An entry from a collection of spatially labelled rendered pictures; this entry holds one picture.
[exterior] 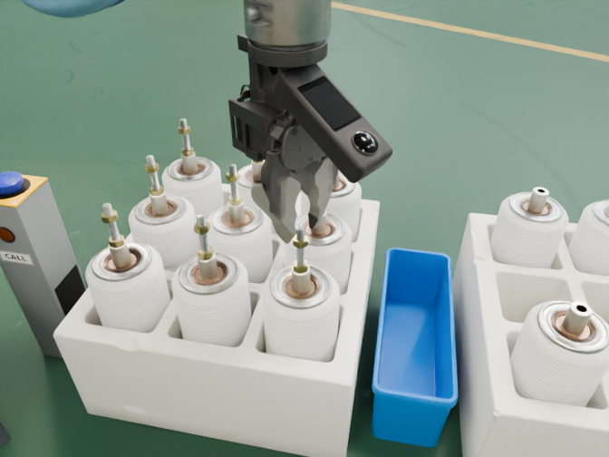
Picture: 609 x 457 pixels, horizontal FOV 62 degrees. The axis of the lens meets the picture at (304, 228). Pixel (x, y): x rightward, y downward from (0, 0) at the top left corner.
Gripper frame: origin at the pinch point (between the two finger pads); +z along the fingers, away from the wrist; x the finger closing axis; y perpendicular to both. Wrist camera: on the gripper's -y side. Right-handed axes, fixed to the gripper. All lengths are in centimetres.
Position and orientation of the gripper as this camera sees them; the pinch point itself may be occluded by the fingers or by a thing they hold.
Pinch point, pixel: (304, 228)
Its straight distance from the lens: 56.1
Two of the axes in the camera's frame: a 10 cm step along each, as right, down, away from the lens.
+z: 0.0, 7.9, 6.1
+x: -7.2, 4.2, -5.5
